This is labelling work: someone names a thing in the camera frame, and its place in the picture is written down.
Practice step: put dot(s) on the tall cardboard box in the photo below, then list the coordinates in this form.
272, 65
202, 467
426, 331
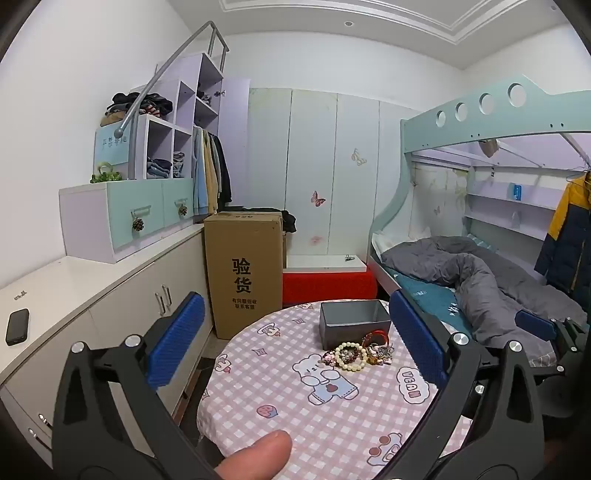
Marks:
242, 277

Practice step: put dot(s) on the purple wall shelf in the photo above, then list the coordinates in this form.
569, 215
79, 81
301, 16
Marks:
508, 205

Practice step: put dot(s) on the teal bed sheet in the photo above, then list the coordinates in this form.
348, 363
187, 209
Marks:
429, 295

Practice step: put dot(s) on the folded grey clothes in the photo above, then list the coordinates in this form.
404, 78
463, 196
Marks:
179, 166

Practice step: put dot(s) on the person's left hand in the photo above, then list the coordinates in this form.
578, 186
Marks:
258, 454

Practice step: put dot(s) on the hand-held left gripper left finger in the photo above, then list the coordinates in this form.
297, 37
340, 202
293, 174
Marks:
178, 344

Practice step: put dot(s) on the black hanging coat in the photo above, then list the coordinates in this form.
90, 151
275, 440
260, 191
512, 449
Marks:
225, 175

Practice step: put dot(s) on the purple stepped shelf unit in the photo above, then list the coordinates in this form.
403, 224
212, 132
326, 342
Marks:
184, 69

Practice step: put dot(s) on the black cloth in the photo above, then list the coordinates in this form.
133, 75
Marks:
290, 220

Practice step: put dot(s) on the yellow navy jacket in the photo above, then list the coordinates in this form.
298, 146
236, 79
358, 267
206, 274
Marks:
565, 240

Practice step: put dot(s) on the round table with pink cloth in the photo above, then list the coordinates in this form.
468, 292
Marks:
286, 355

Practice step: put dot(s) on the cream butterfly sticker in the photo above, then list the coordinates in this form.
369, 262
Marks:
358, 158

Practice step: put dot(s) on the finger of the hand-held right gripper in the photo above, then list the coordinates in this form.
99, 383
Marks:
535, 324
482, 379

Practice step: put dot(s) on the teal bunk bed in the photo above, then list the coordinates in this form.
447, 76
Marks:
415, 124

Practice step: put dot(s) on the small green plant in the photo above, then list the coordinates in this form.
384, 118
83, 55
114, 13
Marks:
107, 175

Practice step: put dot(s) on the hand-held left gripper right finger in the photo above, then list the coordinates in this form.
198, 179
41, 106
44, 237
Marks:
418, 341

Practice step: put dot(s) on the folded dark clothes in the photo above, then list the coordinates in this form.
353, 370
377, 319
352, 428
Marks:
158, 168

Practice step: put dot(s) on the faded pink butterfly sticker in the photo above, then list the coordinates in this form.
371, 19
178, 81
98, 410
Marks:
316, 240

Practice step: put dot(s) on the pile of dark clothes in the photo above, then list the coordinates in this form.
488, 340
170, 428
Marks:
138, 102

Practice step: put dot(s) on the red storage box white lid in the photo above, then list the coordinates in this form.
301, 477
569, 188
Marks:
328, 281

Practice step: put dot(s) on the black phone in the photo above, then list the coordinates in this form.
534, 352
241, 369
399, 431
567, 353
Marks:
17, 326

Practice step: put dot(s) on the small blue box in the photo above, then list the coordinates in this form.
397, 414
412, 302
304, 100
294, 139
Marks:
517, 192

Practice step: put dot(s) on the white wardrobe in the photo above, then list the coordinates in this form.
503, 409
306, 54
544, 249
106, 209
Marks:
332, 138

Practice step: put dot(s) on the grey duvet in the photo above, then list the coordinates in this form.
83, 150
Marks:
489, 286

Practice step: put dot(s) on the grey metal handrail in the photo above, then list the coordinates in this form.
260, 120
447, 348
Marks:
138, 99

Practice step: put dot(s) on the grey metal box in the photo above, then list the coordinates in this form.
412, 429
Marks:
355, 333

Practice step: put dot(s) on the teal drawer unit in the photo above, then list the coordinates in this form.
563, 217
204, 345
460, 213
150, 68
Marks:
115, 207

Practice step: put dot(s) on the white low cabinet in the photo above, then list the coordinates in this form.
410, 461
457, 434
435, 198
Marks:
92, 295

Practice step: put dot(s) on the teal panel board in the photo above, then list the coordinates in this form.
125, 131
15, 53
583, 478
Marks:
111, 147

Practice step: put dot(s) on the yellow hanging garment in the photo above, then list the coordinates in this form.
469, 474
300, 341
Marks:
211, 180

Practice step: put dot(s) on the pile of silver jewelry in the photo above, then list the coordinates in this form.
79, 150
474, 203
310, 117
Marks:
383, 354

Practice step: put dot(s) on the brown hanging cloth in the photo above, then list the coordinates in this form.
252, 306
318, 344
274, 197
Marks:
488, 146

